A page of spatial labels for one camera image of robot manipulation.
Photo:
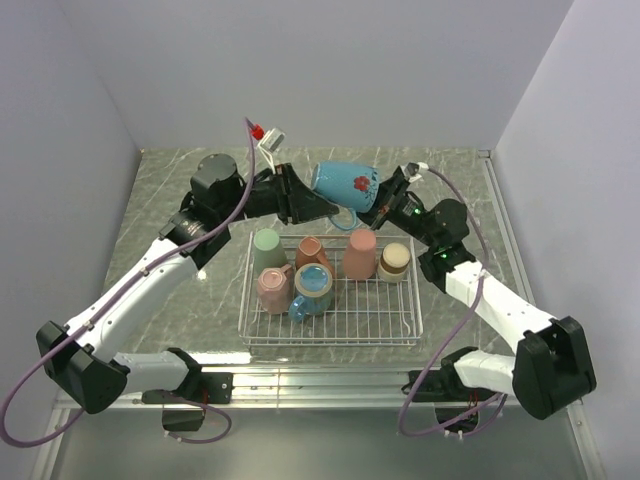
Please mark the aluminium mounting rail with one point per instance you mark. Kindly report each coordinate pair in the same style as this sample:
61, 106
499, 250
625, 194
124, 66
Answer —
320, 387

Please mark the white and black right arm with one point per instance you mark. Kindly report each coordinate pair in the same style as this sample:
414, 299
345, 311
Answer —
550, 366

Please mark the tall pink plastic cup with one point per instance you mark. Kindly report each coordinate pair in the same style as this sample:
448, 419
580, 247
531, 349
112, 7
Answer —
359, 261

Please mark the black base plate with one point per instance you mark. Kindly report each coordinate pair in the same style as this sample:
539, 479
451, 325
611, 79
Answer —
184, 410
440, 388

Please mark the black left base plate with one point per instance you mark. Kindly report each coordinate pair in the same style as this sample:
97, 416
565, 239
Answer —
184, 410

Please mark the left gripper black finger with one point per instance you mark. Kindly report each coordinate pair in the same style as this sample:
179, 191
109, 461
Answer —
300, 195
307, 212

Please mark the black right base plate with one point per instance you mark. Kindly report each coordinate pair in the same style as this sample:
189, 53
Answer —
440, 388

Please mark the tall green plastic cup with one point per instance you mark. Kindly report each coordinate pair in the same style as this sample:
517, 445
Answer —
268, 251

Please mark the blue mug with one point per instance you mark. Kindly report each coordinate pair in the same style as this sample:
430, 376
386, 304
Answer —
313, 284
351, 186

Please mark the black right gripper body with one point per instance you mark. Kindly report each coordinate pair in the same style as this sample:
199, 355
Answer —
406, 215

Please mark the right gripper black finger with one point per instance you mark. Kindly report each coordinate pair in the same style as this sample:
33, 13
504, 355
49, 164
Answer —
372, 219
388, 190

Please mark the pink mug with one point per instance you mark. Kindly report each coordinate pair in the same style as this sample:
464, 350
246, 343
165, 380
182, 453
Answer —
275, 289

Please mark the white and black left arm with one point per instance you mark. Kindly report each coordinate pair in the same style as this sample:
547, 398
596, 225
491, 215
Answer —
83, 357

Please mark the orange floral mug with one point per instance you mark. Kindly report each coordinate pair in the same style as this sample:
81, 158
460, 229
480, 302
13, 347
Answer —
311, 250

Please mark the cream and brown ceramic cup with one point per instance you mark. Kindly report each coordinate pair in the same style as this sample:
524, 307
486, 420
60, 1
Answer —
393, 262

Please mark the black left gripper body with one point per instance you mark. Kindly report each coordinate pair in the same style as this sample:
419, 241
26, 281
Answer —
272, 196

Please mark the white wire dish rack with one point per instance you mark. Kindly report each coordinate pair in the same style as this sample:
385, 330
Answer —
371, 312

